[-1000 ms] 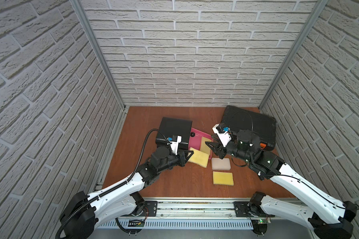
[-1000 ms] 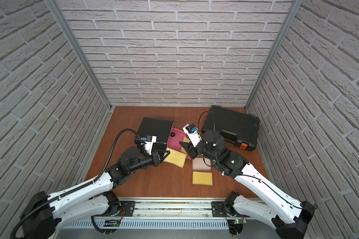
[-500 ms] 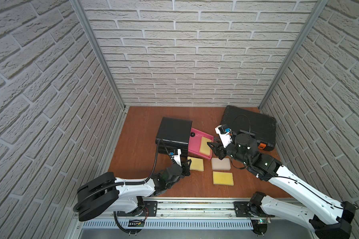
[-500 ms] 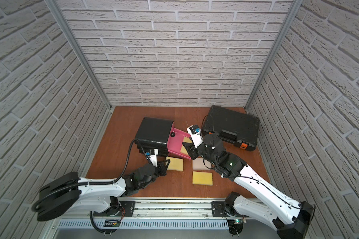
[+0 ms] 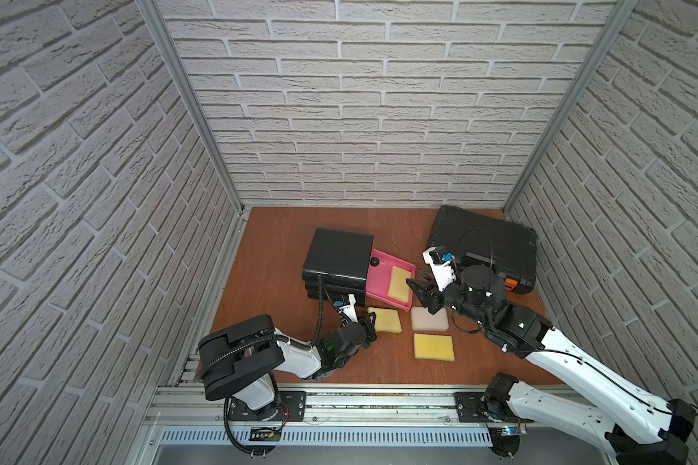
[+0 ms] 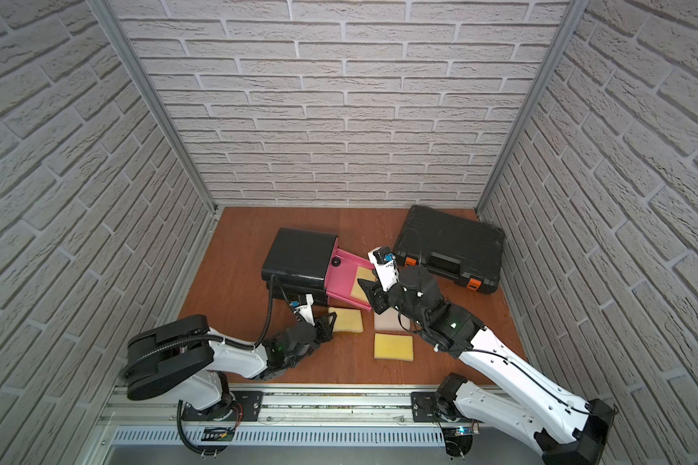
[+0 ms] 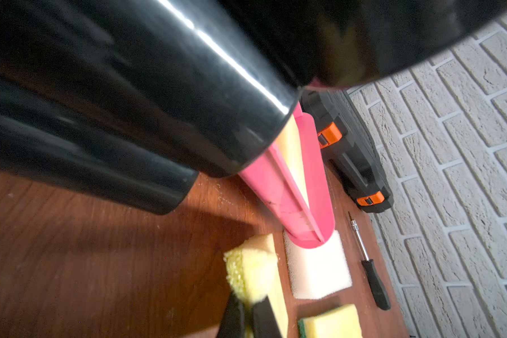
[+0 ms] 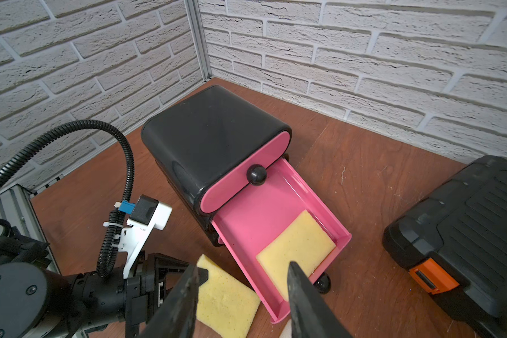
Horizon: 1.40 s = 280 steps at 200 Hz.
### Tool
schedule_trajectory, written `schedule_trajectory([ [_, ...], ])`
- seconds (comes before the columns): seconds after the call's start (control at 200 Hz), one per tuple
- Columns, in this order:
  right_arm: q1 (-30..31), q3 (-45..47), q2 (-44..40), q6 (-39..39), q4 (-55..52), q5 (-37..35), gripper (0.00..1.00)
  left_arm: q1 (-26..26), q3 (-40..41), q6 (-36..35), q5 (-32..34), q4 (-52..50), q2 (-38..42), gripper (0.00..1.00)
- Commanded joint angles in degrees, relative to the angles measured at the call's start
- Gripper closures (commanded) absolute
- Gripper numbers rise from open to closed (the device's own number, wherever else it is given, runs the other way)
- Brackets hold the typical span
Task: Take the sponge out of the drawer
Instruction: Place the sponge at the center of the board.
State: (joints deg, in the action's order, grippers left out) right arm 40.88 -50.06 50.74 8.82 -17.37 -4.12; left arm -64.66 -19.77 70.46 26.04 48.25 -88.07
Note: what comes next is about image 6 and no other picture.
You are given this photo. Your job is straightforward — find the beige sponge pad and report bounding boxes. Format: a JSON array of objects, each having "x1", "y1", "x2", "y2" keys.
[{"x1": 374, "y1": 308, "x2": 412, "y2": 333}]

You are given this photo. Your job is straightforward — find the yellow sponge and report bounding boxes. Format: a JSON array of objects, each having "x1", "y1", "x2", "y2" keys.
[
  {"x1": 373, "y1": 333, "x2": 414, "y2": 362},
  {"x1": 329, "y1": 307, "x2": 364, "y2": 333},
  {"x1": 348, "y1": 265, "x2": 377, "y2": 304}
]

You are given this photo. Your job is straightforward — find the pink top drawer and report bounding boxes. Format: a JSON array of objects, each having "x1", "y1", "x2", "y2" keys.
[{"x1": 325, "y1": 249, "x2": 375, "y2": 311}]

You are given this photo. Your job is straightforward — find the black drawer cabinet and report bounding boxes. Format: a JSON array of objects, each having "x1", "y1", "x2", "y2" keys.
[{"x1": 261, "y1": 228, "x2": 339, "y2": 307}]

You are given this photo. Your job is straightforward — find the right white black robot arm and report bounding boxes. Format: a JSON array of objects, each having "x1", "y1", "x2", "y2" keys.
[{"x1": 358, "y1": 262, "x2": 616, "y2": 464}]

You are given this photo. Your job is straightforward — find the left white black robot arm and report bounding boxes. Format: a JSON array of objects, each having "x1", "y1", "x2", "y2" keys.
[{"x1": 119, "y1": 313, "x2": 337, "y2": 419}]

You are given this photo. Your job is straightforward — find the black plastic tool case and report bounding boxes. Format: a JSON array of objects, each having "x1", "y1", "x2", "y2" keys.
[{"x1": 393, "y1": 205, "x2": 505, "y2": 295}]

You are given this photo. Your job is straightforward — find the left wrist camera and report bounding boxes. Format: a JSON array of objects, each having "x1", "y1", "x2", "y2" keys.
[{"x1": 289, "y1": 294, "x2": 315, "y2": 326}]

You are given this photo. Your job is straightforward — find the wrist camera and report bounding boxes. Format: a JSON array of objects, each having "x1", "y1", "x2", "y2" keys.
[
  {"x1": 289, "y1": 294, "x2": 315, "y2": 326},
  {"x1": 368, "y1": 246, "x2": 399, "y2": 292}
]

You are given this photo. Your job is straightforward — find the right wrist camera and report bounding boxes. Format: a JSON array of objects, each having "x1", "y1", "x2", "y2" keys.
[{"x1": 368, "y1": 246, "x2": 399, "y2": 292}]

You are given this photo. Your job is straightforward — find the right thin black cable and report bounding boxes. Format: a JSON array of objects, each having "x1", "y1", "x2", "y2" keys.
[{"x1": 394, "y1": 227, "x2": 426, "y2": 269}]

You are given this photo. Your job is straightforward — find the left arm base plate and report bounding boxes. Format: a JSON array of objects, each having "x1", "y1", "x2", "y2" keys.
[{"x1": 181, "y1": 390, "x2": 264, "y2": 424}]

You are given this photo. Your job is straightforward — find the left black corrugated cable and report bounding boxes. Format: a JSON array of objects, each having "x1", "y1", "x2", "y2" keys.
[{"x1": 120, "y1": 274, "x2": 304, "y2": 379}]

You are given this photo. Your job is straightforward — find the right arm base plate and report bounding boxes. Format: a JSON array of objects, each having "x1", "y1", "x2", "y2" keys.
[{"x1": 410, "y1": 391, "x2": 474, "y2": 424}]

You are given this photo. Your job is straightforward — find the right aluminium corner post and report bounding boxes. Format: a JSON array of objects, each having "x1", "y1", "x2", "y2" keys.
[{"x1": 475, "y1": 0, "x2": 589, "y2": 214}]

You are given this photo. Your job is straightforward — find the aluminium corner post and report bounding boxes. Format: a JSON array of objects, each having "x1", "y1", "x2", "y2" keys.
[
  {"x1": 88, "y1": 0, "x2": 218, "y2": 216},
  {"x1": 475, "y1": 0, "x2": 589, "y2": 214}
]

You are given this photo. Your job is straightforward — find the left aluminium corner post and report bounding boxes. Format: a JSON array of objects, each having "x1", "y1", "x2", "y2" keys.
[{"x1": 88, "y1": 0, "x2": 218, "y2": 216}]

